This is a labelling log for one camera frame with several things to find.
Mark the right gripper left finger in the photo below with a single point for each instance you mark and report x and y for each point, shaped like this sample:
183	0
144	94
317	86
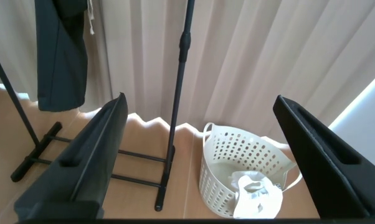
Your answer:
59	193

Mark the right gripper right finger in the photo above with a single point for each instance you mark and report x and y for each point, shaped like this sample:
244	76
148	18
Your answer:
330	193

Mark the black shorts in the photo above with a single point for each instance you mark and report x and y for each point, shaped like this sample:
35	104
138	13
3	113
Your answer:
59	62

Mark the white laundry basket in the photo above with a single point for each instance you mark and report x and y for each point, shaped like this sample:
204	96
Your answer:
206	186

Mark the black clothes rack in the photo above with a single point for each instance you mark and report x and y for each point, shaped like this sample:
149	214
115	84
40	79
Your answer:
184	46

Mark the white garment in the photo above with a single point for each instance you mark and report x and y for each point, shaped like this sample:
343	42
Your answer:
256	199

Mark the beige curtain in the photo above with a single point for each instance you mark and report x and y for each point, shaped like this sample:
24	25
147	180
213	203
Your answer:
268	46

